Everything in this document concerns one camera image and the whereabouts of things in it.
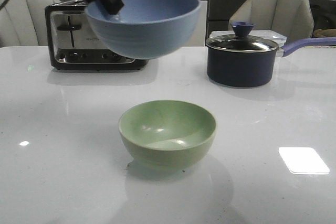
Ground blue bowl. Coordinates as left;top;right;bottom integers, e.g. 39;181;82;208
85;0;201;59

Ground green bowl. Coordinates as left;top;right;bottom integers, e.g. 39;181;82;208
119;100;217;171

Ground black and chrome toaster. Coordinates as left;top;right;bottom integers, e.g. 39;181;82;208
45;0;148;71

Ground beige chair left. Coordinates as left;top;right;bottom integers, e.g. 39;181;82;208
1;0;60;47

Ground beige chair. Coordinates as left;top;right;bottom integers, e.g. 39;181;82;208
1;0;60;47
228;0;314;43

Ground glass pot lid blue knob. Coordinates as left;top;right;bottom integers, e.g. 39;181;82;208
205;21;278;53

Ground dark blue saucepan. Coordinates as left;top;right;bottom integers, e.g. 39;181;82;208
207;37;335;88

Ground clear plastic container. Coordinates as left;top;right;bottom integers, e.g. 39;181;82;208
209;30;287;47

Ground beige chair right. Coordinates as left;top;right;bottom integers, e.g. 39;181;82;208
228;0;314;43

